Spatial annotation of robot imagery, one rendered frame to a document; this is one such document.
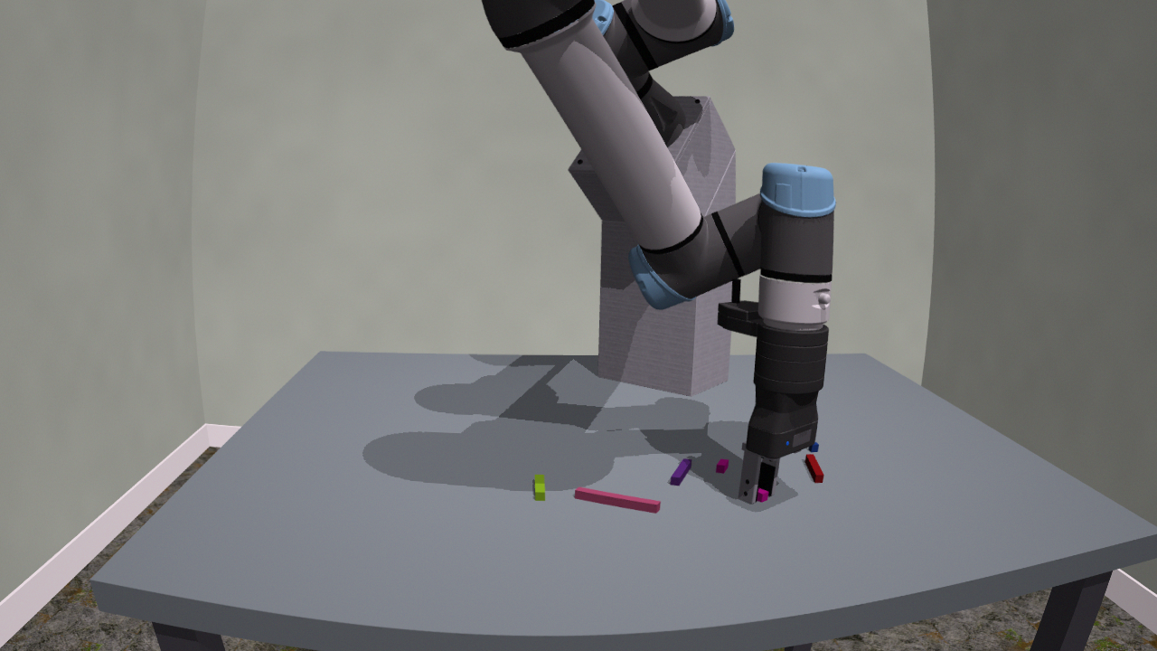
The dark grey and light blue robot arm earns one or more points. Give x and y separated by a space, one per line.
680 254

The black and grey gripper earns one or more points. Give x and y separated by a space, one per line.
788 322

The red rod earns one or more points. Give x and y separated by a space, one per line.
814 468

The pink rod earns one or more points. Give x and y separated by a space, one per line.
624 501

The purple rod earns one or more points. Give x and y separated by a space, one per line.
681 471

